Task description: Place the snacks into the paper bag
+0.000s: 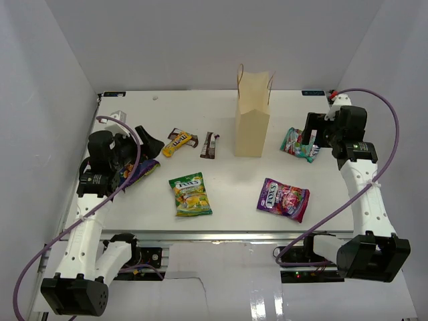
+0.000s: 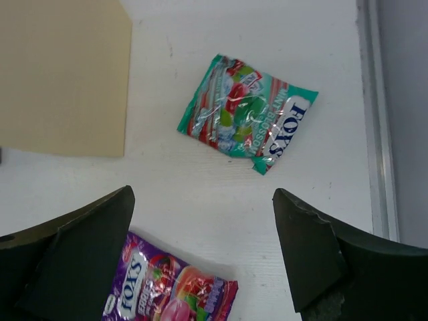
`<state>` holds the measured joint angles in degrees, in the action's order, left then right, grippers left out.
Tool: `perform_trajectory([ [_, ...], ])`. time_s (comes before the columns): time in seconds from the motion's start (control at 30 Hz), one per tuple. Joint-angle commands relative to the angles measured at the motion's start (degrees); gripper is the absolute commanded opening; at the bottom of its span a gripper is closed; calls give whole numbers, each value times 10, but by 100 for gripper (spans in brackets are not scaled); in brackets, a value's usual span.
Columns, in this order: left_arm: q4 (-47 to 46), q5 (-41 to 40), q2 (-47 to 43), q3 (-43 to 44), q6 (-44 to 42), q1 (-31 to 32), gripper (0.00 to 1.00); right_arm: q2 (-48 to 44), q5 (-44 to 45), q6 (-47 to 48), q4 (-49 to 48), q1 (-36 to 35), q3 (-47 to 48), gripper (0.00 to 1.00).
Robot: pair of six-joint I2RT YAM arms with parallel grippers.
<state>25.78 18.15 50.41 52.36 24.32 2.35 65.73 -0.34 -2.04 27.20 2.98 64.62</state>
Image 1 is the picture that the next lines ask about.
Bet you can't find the dark purple nut snack bag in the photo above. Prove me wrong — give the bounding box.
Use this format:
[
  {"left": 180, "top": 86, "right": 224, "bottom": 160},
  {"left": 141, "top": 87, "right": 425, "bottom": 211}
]
[{"left": 118, "top": 159, "right": 161, "bottom": 191}]

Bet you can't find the brown chocolate bar wrapper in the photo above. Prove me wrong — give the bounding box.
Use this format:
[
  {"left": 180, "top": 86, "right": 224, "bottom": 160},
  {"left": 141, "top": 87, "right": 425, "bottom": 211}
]
[{"left": 167, "top": 127, "right": 199, "bottom": 148}]

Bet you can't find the teal Fox's candy bag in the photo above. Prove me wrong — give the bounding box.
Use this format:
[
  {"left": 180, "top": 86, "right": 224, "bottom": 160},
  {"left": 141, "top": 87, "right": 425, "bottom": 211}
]
[{"left": 280, "top": 127, "right": 320, "bottom": 163}]

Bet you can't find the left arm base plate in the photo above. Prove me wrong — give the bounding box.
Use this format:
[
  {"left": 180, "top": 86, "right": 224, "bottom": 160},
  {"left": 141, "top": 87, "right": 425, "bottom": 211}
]
[{"left": 122, "top": 246, "right": 163, "bottom": 269}]

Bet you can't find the right blue table label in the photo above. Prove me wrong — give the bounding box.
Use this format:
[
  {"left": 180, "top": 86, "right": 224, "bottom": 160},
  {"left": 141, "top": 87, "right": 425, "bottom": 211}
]
[{"left": 301, "top": 90, "right": 325, "bottom": 96}]

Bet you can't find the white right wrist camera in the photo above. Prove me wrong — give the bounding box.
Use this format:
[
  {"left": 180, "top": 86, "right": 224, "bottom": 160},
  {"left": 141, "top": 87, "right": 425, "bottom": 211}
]
[{"left": 324, "top": 94, "right": 352, "bottom": 120}]

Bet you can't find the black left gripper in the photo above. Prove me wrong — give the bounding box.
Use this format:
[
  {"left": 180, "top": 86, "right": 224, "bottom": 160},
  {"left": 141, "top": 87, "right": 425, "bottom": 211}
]
[{"left": 110, "top": 126, "right": 164, "bottom": 171}]

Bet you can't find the aluminium front rail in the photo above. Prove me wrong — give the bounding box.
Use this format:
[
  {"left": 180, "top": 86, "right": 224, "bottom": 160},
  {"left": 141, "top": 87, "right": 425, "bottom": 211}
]
[{"left": 100, "top": 230, "right": 355, "bottom": 245}]

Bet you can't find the brown Hershey's chocolate bar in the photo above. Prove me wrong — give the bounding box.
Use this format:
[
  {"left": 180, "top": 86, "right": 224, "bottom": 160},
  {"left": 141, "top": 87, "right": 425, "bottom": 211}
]
[{"left": 200, "top": 132, "right": 219, "bottom": 159}]

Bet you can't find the beige paper bag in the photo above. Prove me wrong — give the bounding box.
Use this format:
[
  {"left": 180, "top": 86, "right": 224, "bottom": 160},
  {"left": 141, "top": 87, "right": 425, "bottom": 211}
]
[{"left": 234, "top": 64, "right": 274, "bottom": 157}]

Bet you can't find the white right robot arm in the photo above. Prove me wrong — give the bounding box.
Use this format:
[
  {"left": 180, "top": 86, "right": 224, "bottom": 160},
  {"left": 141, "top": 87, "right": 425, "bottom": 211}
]
[{"left": 302, "top": 106, "right": 411, "bottom": 283}]

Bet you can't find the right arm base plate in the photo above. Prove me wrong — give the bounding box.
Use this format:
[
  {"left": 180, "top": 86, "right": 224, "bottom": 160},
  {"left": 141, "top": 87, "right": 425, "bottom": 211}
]
[{"left": 280, "top": 233, "right": 344, "bottom": 284}]

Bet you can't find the blue table label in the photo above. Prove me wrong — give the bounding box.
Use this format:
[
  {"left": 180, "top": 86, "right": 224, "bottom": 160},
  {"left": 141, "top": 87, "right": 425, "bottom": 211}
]
[
  {"left": 102, "top": 91, "right": 126, "bottom": 97},
  {"left": 301, "top": 90, "right": 325, "bottom": 96}
]

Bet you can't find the yellow M&M's packet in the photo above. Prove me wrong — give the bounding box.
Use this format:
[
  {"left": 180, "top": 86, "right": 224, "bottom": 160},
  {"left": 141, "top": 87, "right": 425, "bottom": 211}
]
[{"left": 162, "top": 131, "right": 192, "bottom": 157}]

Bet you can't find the left blue table label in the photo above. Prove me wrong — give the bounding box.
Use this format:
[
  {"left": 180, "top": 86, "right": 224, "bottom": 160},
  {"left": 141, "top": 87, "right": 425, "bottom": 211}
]
[{"left": 102, "top": 91, "right": 126, "bottom": 97}]

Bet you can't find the green Fox's candy bag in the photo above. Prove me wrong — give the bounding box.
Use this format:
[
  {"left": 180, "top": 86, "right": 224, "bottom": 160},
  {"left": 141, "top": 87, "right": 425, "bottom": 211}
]
[{"left": 169, "top": 172, "right": 213, "bottom": 217}]

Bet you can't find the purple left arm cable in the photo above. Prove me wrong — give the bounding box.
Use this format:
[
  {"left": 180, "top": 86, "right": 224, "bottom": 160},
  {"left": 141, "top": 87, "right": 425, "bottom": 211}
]
[{"left": 12, "top": 115, "right": 143, "bottom": 321}]

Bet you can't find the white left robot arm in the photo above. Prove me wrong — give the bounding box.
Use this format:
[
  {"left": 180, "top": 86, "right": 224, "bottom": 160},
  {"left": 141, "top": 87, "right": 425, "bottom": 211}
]
[{"left": 40, "top": 126, "right": 164, "bottom": 317}]

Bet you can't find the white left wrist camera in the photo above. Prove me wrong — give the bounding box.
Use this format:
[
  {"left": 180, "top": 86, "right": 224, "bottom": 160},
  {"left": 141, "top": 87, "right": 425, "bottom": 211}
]
[{"left": 104, "top": 110, "right": 130, "bottom": 138}]

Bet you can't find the purple Fox's candy bag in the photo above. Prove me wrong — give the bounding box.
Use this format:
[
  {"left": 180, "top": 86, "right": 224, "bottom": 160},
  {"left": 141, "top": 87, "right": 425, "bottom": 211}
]
[{"left": 257, "top": 178, "right": 310, "bottom": 223}]

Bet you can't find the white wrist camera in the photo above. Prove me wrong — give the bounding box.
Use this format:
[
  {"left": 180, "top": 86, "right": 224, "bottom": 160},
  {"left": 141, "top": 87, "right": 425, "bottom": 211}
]
[
  {"left": 104, "top": 110, "right": 130, "bottom": 138},
  {"left": 324, "top": 94, "right": 352, "bottom": 120}
]

